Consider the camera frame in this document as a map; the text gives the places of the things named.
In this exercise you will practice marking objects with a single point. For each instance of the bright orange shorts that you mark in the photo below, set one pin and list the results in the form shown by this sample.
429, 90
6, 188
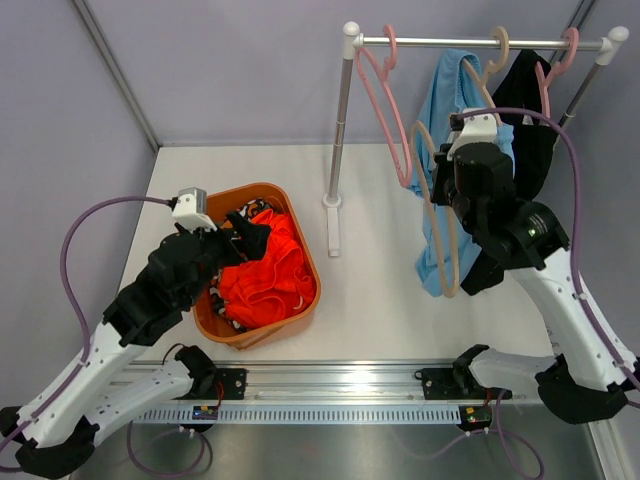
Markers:
285, 285

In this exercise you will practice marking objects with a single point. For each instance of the white slotted cable duct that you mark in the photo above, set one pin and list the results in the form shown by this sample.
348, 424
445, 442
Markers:
235, 414

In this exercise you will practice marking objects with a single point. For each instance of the metal clothes rack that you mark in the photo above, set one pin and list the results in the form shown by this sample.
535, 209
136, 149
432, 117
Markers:
355, 41

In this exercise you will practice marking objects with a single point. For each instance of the orange plastic basket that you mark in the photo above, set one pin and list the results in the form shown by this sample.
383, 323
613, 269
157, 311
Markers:
211, 325

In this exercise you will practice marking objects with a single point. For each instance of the beige hanger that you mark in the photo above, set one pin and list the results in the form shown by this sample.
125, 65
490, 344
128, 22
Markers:
480, 80
449, 288

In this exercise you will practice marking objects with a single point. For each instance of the aluminium mounting rail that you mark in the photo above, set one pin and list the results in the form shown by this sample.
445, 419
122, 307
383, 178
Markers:
347, 381

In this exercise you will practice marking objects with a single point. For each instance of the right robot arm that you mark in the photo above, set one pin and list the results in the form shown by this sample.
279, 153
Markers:
590, 372

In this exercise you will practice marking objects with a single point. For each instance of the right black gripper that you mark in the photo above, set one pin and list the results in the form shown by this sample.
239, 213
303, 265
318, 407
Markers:
444, 168

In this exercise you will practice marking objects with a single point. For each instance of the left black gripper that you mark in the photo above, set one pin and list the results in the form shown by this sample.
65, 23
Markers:
252, 243

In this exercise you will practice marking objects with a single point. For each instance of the black shorts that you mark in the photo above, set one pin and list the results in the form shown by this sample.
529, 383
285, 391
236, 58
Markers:
532, 146

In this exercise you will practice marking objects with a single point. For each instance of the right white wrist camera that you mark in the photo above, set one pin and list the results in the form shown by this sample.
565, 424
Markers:
470, 126

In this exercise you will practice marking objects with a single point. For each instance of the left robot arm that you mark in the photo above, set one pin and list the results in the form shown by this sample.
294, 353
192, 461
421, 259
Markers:
60, 429

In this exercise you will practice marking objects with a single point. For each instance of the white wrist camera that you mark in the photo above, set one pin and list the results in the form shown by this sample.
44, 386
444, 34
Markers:
470, 126
189, 210

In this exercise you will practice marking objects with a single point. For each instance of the camouflage patterned shorts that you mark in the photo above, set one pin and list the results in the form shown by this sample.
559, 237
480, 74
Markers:
248, 230

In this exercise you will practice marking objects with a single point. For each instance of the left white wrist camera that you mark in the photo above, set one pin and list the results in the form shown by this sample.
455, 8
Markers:
189, 210

